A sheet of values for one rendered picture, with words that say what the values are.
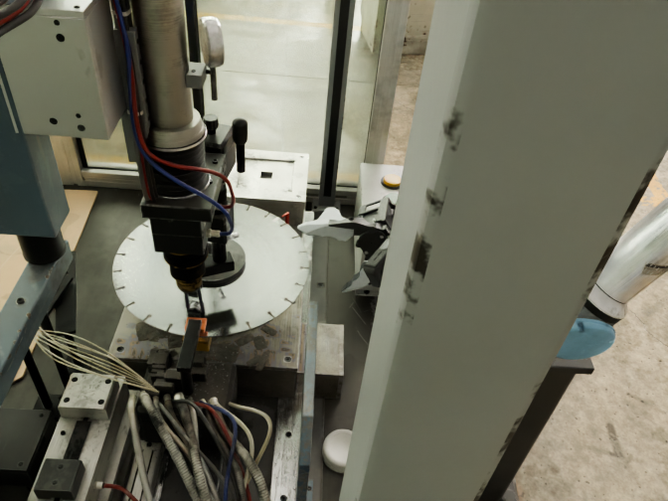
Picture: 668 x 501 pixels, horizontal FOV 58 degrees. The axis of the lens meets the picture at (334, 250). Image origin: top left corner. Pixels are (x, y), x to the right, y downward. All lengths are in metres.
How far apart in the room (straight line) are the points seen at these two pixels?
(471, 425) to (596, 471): 1.96
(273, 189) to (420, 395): 1.15
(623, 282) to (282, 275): 0.55
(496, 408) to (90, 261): 1.26
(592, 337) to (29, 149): 0.87
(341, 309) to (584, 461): 1.12
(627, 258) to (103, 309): 0.96
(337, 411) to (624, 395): 1.43
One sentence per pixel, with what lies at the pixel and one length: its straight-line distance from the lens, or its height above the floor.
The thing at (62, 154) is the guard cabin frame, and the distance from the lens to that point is 1.57.
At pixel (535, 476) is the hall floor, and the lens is 2.03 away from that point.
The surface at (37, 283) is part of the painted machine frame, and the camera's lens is 0.93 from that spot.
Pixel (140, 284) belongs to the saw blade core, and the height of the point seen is 0.95.
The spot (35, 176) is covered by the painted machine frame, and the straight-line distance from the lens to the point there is 0.68.
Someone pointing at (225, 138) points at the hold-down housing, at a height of 1.25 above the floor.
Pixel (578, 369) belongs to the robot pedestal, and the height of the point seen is 0.74.
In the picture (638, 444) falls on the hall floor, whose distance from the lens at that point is 2.25.
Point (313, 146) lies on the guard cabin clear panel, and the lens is 1.43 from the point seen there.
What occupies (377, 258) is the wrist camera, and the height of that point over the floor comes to 1.08.
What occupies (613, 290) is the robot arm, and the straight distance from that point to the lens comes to 1.06.
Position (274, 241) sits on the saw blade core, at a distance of 1.09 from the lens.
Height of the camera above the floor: 1.68
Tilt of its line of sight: 42 degrees down
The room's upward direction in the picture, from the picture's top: 6 degrees clockwise
